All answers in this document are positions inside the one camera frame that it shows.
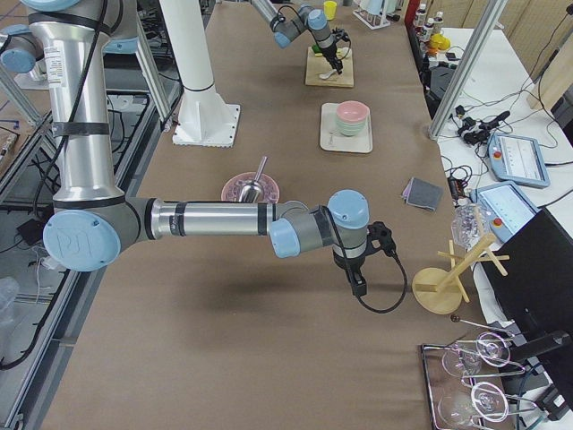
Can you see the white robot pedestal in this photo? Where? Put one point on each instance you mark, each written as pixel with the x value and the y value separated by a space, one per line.
pixel 204 118

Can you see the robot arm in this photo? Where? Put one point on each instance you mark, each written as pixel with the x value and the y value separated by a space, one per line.
pixel 94 221
pixel 308 19

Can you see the wooden cup tree stand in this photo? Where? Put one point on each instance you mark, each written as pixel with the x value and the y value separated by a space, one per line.
pixel 441 292

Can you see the blue teach pendant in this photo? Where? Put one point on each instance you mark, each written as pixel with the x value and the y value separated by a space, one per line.
pixel 518 159
pixel 507 208

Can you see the metal ice scoop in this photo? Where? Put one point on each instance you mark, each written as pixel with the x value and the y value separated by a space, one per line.
pixel 252 190

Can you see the wooden cutting board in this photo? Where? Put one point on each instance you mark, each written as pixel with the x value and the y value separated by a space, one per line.
pixel 316 64

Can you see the large pink ice bowl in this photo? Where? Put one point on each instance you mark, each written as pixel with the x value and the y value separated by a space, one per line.
pixel 232 187

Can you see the aluminium frame post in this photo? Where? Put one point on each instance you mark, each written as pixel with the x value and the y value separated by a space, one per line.
pixel 473 50

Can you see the white ceramic spoon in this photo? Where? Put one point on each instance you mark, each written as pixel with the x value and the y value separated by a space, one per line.
pixel 327 75

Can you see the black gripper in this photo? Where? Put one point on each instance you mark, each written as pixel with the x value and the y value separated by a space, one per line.
pixel 349 266
pixel 331 52

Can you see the green stacked bowls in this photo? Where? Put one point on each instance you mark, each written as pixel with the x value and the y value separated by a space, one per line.
pixel 349 129

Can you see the yellow plastic cup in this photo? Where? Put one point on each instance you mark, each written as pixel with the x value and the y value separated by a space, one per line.
pixel 330 9

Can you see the wine glass rack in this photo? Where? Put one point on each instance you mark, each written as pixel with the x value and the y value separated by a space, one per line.
pixel 489 378

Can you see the white rabbit tray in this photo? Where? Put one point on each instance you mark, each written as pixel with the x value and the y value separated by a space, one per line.
pixel 331 139

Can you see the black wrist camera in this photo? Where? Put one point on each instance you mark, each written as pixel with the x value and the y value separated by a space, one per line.
pixel 380 238

